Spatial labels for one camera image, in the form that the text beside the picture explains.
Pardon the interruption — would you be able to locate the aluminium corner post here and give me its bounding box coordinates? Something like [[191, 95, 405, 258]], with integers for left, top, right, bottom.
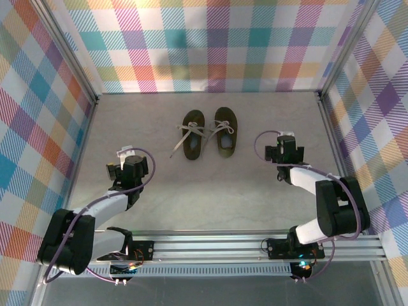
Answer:
[[317, 0, 382, 101], [33, 0, 100, 105]]

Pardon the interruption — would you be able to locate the perforated metal cable tray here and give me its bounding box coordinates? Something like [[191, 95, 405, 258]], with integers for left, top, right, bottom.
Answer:
[[47, 266, 293, 278]]

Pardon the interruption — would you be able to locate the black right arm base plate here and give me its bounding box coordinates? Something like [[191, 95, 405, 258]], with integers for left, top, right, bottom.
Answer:
[[266, 238, 326, 259]]

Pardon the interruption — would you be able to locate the aluminium side rail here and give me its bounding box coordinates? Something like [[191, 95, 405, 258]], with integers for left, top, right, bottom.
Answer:
[[317, 94, 367, 237], [55, 95, 101, 238]]

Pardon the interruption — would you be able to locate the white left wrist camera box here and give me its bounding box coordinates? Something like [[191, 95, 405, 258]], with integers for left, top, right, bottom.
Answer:
[[116, 145, 134, 159]]

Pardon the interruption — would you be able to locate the controller board with lights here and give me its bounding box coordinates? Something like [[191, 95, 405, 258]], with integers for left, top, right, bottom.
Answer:
[[109, 261, 142, 277], [290, 260, 315, 279]]

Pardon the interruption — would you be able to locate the aluminium frame leg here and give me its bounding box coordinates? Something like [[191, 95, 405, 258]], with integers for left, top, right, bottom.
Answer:
[[372, 261, 401, 306], [30, 264, 54, 306]]

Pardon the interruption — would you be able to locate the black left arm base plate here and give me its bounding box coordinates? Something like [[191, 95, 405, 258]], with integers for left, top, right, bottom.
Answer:
[[127, 240, 156, 261]]

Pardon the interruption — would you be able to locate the aluminium mounting rail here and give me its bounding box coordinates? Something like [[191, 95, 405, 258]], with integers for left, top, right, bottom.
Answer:
[[34, 229, 387, 266]]

